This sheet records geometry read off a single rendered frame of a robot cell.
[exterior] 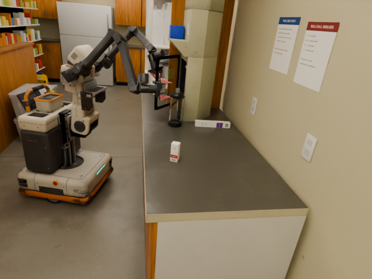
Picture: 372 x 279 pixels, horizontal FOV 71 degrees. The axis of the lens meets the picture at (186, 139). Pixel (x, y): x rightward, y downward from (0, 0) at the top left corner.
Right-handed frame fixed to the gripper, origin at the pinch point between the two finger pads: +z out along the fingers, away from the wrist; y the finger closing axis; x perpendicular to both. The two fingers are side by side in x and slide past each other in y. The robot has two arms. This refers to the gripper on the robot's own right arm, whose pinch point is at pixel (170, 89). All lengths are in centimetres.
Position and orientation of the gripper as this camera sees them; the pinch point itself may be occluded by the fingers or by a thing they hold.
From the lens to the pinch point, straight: 181.0
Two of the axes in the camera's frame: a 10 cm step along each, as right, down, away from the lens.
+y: 0.8, -9.1, -4.0
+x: -1.6, -4.0, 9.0
